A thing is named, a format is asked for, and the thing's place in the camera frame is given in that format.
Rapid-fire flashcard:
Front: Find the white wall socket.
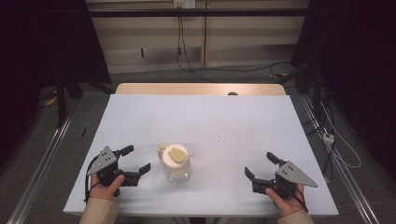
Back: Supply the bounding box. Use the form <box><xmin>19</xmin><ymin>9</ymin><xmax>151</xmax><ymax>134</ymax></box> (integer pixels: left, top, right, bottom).
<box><xmin>173</xmin><ymin>0</ymin><xmax>196</xmax><ymax>9</ymax></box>

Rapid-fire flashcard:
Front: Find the black metal stand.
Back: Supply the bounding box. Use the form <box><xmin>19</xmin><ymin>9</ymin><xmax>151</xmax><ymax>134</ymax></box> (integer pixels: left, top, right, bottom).
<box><xmin>54</xmin><ymin>66</ymin><xmax>84</xmax><ymax>129</ymax></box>

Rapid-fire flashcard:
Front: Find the black curtain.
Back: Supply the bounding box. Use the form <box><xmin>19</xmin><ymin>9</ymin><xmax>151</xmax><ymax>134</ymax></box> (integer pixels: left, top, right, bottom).
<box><xmin>290</xmin><ymin>0</ymin><xmax>396</xmax><ymax>180</ymax></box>
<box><xmin>0</xmin><ymin>0</ymin><xmax>112</xmax><ymax>175</ymax></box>

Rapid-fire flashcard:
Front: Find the hand-held gripper black cable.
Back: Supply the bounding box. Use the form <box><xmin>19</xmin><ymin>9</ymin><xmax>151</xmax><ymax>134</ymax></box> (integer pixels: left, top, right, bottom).
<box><xmin>83</xmin><ymin>154</ymin><xmax>102</xmax><ymax>203</ymax></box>
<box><xmin>288</xmin><ymin>186</ymin><xmax>309</xmax><ymax>214</ymax></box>

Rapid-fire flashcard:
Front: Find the white power strip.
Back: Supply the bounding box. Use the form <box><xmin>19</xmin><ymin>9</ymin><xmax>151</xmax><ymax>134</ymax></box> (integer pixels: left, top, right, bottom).
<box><xmin>322</xmin><ymin>132</ymin><xmax>335</xmax><ymax>146</ymax></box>

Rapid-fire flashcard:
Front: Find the clear cup with cream lid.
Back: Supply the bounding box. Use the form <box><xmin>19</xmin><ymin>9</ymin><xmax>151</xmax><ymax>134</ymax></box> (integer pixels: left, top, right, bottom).
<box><xmin>157</xmin><ymin>142</ymin><xmax>191</xmax><ymax>185</ymax></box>

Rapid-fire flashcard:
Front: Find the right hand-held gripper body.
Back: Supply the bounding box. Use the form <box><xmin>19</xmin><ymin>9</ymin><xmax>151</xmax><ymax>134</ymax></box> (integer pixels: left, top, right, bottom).
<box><xmin>251</xmin><ymin>159</ymin><xmax>318</xmax><ymax>200</ymax></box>

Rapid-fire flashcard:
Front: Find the aluminium floor rail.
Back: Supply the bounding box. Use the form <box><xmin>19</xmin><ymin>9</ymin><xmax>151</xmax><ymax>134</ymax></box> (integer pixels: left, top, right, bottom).
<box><xmin>299</xmin><ymin>93</ymin><xmax>380</xmax><ymax>224</ymax></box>
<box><xmin>7</xmin><ymin>113</ymin><xmax>75</xmax><ymax>224</ymax></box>

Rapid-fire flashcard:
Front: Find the person's left hand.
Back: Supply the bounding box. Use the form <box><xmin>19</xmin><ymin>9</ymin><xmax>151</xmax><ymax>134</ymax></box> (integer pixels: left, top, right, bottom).
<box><xmin>88</xmin><ymin>174</ymin><xmax>126</xmax><ymax>201</ymax></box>

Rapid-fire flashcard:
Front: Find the person's right hand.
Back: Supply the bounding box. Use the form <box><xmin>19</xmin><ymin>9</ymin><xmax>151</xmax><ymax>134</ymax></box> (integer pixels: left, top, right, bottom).
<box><xmin>264</xmin><ymin>185</ymin><xmax>308</xmax><ymax>218</ymax></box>

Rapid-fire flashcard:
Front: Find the right hand-held gripper black cable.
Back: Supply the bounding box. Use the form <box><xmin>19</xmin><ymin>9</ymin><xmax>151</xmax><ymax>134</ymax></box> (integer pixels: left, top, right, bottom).
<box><xmin>288</xmin><ymin>186</ymin><xmax>309</xmax><ymax>214</ymax></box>

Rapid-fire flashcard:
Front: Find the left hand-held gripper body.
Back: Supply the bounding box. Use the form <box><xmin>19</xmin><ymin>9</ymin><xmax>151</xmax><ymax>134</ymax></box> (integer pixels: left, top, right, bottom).
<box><xmin>87</xmin><ymin>146</ymin><xmax>142</xmax><ymax>188</ymax></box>

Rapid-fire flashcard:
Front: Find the white floor cable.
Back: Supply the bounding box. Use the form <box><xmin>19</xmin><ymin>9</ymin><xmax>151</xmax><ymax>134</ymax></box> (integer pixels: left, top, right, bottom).
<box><xmin>319</xmin><ymin>102</ymin><xmax>362</xmax><ymax>170</ymax></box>

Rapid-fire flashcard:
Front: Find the left hand-held gripper black cable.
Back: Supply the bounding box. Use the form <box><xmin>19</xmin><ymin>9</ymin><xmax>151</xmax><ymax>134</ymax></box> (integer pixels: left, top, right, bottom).
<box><xmin>83</xmin><ymin>154</ymin><xmax>102</xmax><ymax>203</ymax></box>

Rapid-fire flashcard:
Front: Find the black cable from wall socket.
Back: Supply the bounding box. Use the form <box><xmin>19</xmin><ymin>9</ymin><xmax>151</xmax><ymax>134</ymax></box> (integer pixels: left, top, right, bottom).
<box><xmin>176</xmin><ymin>15</ymin><xmax>292</xmax><ymax>84</ymax></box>

